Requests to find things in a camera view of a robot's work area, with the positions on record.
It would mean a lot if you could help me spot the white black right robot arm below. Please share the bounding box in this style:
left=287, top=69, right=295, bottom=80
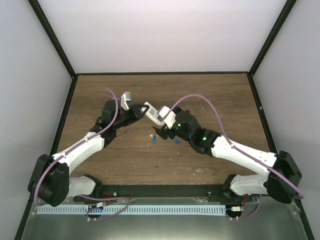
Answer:
left=146, top=106, right=302, bottom=204

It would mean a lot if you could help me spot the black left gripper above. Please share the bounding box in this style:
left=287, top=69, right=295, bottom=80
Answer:
left=113, top=104, right=149, bottom=130

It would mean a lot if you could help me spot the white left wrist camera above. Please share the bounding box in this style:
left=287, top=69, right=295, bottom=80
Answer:
left=120, top=91, right=132, bottom=111

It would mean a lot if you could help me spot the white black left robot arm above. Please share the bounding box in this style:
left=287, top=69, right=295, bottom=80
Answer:
left=27, top=100, right=150, bottom=207

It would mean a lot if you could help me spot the metal front plate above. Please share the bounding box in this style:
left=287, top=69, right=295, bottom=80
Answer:
left=22, top=197, right=308, bottom=240

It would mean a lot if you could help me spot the white air conditioner remote control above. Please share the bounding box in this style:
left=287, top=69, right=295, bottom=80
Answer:
left=144, top=101, right=165, bottom=127

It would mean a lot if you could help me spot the light blue slotted cable duct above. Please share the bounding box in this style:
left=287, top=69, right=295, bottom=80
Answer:
left=36, top=204, right=226, bottom=216

